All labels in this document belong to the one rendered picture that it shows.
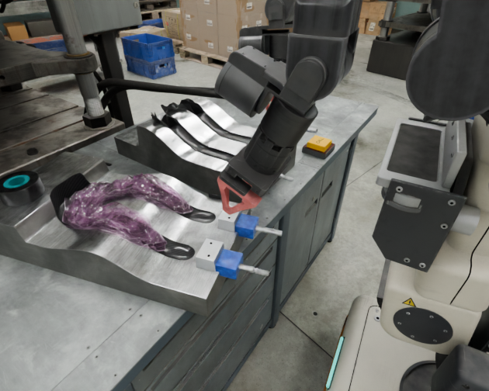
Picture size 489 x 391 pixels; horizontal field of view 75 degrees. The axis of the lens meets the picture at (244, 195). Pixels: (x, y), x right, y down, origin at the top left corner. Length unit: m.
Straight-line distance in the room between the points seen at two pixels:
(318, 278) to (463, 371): 1.08
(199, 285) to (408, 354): 0.85
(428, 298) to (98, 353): 0.58
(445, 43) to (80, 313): 0.65
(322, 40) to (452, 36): 0.11
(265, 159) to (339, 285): 1.34
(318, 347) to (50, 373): 1.10
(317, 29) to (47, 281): 0.65
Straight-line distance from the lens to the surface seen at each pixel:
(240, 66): 0.41
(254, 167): 0.44
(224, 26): 4.78
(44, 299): 0.73
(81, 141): 1.29
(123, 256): 0.62
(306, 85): 0.35
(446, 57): 0.32
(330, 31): 0.35
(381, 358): 1.23
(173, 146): 0.89
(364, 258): 1.87
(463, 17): 0.32
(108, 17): 1.49
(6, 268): 0.83
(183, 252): 0.64
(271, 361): 1.46
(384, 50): 4.89
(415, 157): 0.61
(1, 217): 0.77
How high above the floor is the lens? 1.32
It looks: 37 degrees down
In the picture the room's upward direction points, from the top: straight up
